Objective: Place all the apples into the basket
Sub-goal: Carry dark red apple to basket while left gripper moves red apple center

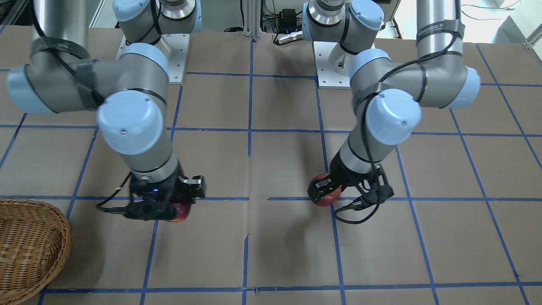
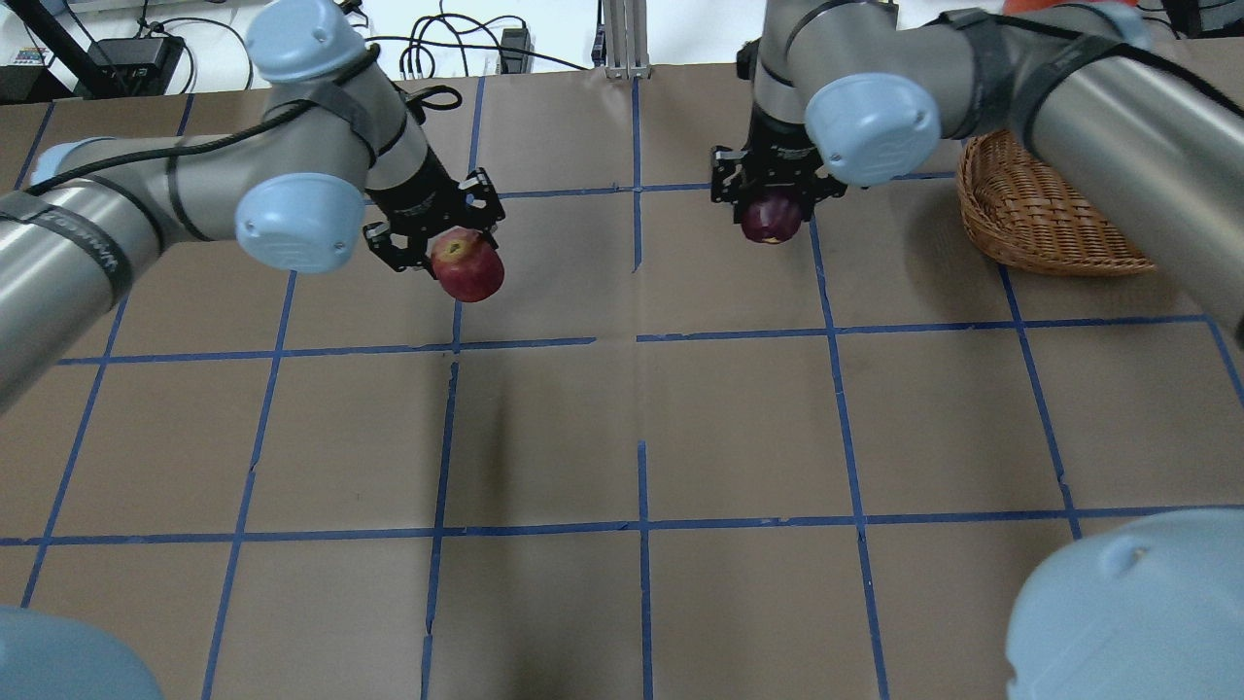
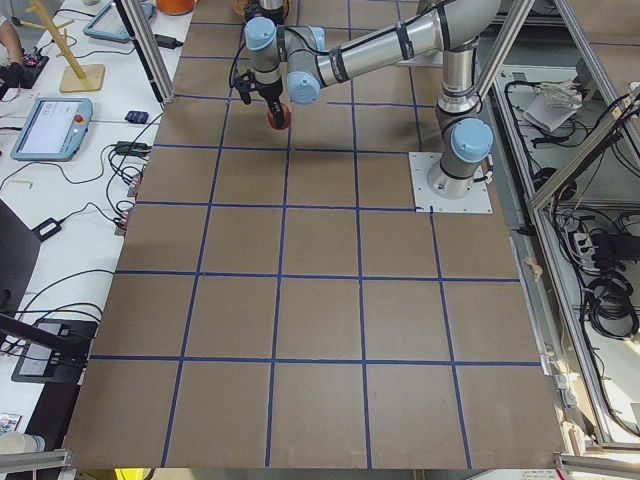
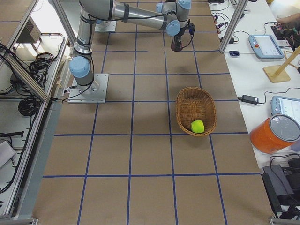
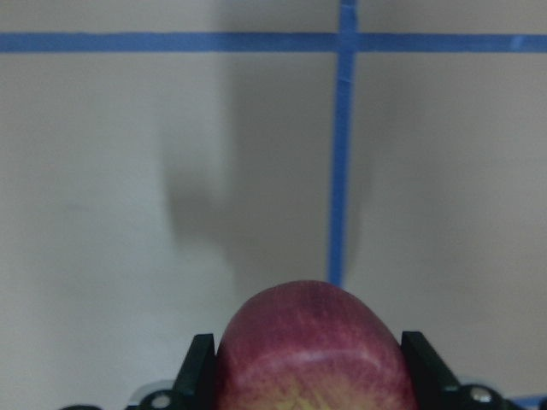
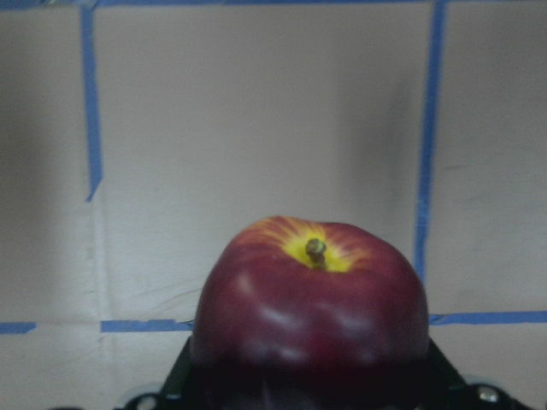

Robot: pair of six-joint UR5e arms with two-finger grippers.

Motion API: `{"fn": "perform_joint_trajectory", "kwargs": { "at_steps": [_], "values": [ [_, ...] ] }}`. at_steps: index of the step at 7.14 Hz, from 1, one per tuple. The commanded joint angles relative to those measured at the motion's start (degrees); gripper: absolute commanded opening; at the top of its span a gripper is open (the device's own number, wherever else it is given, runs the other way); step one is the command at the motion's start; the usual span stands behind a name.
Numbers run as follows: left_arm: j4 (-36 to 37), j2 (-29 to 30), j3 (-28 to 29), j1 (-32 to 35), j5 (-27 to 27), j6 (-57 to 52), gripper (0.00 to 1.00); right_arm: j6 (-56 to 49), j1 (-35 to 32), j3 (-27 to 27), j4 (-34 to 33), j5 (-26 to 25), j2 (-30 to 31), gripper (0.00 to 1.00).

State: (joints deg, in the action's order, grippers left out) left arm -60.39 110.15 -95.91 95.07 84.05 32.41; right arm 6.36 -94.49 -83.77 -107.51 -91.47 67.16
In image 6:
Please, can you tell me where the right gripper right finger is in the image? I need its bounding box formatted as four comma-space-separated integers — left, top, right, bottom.
424, 339, 467, 393

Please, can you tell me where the dark red apple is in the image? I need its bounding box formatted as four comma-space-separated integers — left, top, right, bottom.
191, 216, 429, 409

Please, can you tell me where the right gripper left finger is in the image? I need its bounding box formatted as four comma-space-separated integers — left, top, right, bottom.
160, 339, 197, 397

